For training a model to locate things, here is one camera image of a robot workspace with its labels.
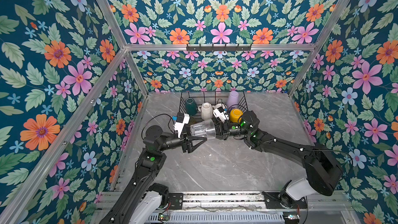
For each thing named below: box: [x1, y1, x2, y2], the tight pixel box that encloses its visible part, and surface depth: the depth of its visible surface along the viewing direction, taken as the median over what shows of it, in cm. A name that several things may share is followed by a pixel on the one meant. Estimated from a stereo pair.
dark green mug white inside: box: [185, 97, 198, 116], surface depth 102 cm
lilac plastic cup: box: [225, 90, 239, 109], surface depth 102 cm
